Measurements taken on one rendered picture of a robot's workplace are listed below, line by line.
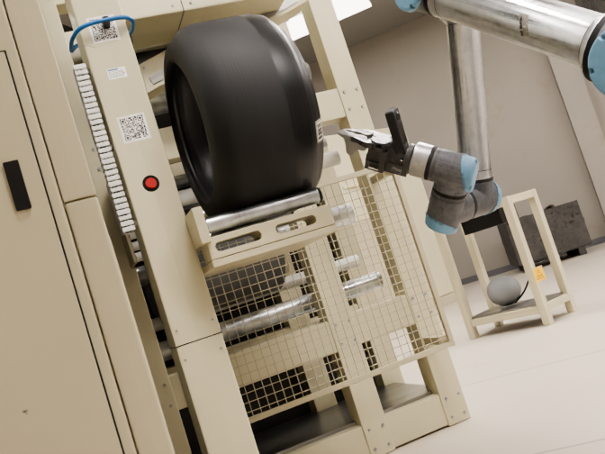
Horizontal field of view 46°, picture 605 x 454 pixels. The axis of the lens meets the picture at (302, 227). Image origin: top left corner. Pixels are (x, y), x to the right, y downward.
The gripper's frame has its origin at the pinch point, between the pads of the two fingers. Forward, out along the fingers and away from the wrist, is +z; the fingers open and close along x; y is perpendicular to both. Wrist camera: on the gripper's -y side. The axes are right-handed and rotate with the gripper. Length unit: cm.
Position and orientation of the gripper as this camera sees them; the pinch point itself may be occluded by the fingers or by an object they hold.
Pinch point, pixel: (342, 131)
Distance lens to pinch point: 194.3
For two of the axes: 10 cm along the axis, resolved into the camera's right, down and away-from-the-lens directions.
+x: 4.0, -4.2, 8.2
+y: -1.2, 8.6, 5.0
